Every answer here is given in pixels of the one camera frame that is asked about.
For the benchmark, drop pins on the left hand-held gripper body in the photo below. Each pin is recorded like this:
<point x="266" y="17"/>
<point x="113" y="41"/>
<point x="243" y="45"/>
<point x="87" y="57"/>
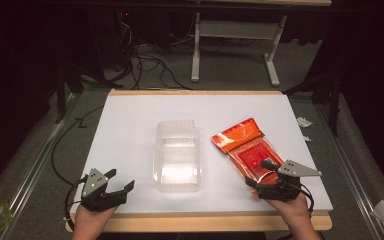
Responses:
<point x="96" y="195"/>

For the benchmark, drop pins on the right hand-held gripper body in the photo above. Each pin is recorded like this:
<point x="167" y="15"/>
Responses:
<point x="285" y="183"/>

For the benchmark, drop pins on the red snack packet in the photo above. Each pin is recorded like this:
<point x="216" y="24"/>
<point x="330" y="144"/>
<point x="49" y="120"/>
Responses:
<point x="248" y="150"/>

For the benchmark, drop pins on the clear plastic container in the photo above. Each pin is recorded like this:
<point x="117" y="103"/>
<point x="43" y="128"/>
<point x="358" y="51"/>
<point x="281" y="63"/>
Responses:
<point x="177" y="156"/>

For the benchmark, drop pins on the person's left hand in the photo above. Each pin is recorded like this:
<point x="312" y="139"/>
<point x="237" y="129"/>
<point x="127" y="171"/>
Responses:
<point x="90" y="221"/>

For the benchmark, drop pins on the person's right hand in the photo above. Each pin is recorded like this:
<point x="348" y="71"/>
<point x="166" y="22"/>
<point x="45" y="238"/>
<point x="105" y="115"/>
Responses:
<point x="291" y="213"/>

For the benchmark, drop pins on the small white paper scrap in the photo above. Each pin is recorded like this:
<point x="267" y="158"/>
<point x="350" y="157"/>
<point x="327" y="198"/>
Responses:
<point x="307" y="138"/>

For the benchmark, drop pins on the crumpled white paper scrap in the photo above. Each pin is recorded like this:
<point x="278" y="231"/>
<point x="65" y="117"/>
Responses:
<point x="303" y="122"/>

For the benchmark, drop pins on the black metal stand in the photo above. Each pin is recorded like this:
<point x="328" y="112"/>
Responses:
<point x="61" y="86"/>
<point x="330" y="93"/>

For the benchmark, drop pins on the white desk frame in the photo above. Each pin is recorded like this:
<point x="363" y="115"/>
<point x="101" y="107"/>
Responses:
<point x="236" y="31"/>

